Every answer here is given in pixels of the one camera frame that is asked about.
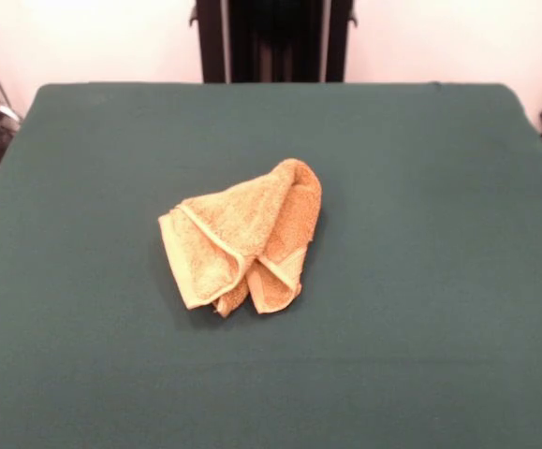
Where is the dark green table cloth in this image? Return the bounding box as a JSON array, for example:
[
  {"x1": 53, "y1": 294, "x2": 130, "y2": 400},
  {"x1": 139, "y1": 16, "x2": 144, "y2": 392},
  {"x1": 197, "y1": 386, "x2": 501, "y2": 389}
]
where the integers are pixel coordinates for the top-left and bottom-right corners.
[{"x1": 0, "y1": 81, "x2": 542, "y2": 449}]

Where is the orange terry towel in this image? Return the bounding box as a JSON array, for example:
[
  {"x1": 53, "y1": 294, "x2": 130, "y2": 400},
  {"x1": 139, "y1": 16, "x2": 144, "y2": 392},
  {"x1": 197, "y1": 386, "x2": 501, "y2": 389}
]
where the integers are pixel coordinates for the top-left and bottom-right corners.
[{"x1": 157, "y1": 157, "x2": 323, "y2": 319}]

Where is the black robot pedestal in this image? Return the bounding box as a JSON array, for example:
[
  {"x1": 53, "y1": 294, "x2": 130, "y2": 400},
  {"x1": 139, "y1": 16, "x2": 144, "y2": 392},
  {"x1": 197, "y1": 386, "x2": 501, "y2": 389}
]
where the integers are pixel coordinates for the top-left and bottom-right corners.
[{"x1": 188, "y1": 0, "x2": 359, "y2": 84}]

